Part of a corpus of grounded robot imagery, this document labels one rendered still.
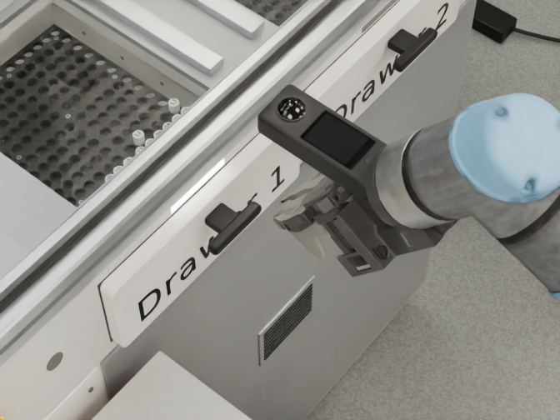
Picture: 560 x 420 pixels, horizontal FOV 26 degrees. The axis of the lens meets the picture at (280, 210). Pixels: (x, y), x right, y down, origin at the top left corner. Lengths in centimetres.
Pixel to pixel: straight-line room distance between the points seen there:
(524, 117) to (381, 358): 138
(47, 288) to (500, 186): 46
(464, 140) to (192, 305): 61
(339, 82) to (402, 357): 94
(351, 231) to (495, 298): 129
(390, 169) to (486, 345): 132
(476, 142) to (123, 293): 47
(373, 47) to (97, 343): 45
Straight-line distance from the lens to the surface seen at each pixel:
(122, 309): 121
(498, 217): 87
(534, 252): 89
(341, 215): 100
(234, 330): 154
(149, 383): 131
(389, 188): 93
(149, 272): 121
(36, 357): 117
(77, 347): 122
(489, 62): 263
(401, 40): 139
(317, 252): 110
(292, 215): 104
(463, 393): 217
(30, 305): 111
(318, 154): 99
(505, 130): 83
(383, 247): 102
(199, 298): 139
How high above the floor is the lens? 192
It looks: 55 degrees down
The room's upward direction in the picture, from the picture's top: straight up
